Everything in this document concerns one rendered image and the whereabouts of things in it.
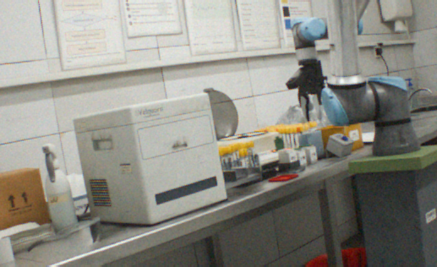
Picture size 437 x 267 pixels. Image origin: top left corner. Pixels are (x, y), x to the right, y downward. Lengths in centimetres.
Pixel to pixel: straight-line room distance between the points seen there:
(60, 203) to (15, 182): 15
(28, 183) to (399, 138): 106
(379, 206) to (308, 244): 131
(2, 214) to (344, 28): 106
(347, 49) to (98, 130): 72
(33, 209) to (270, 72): 157
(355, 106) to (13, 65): 111
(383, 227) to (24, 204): 103
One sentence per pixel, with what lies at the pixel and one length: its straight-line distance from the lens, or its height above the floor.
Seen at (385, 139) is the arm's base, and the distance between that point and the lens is 173.
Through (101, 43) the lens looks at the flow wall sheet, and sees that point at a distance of 219.
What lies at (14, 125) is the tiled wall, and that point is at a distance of 197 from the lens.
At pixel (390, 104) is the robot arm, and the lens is 172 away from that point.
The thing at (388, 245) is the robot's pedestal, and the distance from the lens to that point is 177.
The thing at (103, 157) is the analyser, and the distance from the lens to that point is 154.
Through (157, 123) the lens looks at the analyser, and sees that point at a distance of 147.
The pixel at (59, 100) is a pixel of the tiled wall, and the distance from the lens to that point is 206.
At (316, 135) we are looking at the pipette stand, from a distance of 216.
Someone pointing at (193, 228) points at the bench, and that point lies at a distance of 148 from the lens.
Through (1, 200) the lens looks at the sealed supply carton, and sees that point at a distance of 160.
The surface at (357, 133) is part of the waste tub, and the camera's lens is 225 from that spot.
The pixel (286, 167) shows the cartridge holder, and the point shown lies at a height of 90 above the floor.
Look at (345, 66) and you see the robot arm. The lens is 166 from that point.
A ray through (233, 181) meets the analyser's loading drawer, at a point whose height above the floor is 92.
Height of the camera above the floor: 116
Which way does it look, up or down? 3 degrees down
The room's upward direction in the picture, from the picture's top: 10 degrees counter-clockwise
